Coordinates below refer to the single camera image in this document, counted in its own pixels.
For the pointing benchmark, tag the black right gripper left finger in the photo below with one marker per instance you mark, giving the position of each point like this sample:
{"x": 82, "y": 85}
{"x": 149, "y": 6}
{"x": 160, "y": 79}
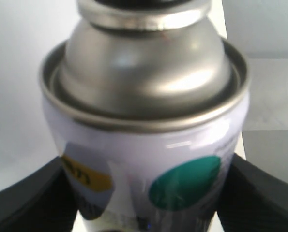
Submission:
{"x": 41, "y": 202}

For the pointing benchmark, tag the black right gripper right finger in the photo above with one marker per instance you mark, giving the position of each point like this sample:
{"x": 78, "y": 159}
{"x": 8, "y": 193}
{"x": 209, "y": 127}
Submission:
{"x": 250, "y": 200}

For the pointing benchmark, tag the polka dot spray can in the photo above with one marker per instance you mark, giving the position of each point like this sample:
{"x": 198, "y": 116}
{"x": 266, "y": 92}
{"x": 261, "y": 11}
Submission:
{"x": 145, "y": 102}

